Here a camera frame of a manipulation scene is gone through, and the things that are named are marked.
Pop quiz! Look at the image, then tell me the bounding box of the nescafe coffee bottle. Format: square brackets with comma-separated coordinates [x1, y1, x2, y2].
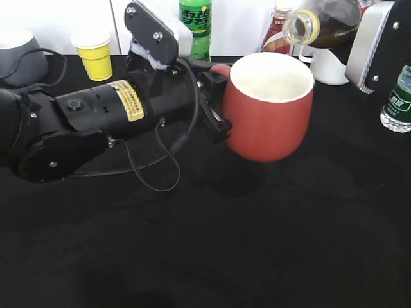
[261, 0, 293, 56]

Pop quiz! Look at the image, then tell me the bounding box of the cola bottle red label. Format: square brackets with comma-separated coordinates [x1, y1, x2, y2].
[282, 0, 362, 49]

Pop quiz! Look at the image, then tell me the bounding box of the green sprite bottle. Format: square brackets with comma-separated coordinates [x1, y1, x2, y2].
[179, 0, 212, 62]

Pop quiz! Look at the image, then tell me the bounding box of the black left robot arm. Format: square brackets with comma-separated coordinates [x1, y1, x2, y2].
[1, 56, 232, 182]

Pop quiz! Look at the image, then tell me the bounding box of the red ceramic mug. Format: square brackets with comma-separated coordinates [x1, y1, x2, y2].
[210, 52, 315, 162]

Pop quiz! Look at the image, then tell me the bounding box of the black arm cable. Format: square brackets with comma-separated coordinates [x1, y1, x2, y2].
[0, 47, 200, 193]

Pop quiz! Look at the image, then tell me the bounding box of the yellow paper cup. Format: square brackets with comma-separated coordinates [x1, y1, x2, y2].
[71, 28, 113, 81]

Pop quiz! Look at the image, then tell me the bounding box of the green label water bottle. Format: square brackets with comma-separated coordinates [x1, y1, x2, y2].
[380, 65, 410, 133]

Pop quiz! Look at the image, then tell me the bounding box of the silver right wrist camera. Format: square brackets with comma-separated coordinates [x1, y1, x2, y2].
[345, 1, 410, 96]

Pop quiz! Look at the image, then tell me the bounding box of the white ceramic mug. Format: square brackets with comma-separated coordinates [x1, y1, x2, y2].
[299, 46, 349, 86]

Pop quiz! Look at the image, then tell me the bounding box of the grey ceramic mug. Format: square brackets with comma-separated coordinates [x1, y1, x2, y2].
[0, 29, 49, 87]

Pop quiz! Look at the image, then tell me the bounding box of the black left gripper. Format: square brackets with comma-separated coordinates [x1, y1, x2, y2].
[170, 57, 232, 143]

